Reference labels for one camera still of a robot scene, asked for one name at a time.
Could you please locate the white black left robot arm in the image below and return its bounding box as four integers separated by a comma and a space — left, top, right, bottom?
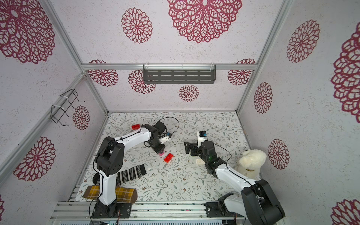
94, 122, 167, 206

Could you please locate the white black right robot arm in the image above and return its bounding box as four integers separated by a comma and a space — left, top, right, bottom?
184, 140, 286, 225

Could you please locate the cream lego plate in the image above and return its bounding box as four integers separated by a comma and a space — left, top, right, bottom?
196, 159, 205, 165

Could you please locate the red curved lego brick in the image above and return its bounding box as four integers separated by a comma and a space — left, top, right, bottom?
131, 124, 141, 130

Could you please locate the white plush toy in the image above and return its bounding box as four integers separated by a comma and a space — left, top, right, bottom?
235, 150, 267, 180

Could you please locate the black white striped sock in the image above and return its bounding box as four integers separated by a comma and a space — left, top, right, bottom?
92, 164, 148, 186

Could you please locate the yellow brown plaid sock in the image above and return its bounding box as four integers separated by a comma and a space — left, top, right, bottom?
82, 185, 138, 203

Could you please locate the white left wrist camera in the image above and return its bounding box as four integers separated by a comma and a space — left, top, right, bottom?
159, 132, 172, 144

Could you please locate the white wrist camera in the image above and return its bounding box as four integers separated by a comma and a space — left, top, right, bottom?
197, 131, 208, 147
159, 132, 172, 144

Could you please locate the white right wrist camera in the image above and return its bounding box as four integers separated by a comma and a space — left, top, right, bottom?
197, 131, 208, 147

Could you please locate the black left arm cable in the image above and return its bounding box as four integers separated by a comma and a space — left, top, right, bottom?
144, 116, 181, 148

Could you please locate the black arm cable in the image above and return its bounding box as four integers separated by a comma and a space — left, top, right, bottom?
213, 142, 254, 186
144, 116, 181, 148

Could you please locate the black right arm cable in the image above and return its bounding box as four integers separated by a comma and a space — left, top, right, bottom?
213, 142, 254, 186

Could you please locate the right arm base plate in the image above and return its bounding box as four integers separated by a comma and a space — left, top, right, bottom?
204, 202, 243, 218

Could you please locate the dark grey wall shelf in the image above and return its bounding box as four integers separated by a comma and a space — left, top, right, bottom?
142, 64, 216, 84

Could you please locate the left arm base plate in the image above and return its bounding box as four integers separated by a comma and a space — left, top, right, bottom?
91, 202, 132, 219

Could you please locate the black wire wall rack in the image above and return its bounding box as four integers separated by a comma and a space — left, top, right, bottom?
50, 88, 85, 127

